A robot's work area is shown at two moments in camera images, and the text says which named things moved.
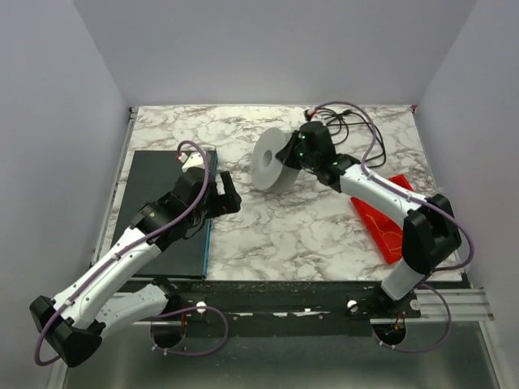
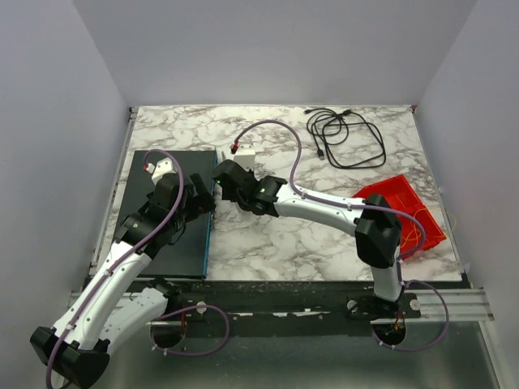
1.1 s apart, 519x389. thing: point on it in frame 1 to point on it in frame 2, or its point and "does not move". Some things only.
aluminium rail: (466, 304) does not move
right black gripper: (293, 150) to (223, 178)
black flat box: (151, 177) does not move
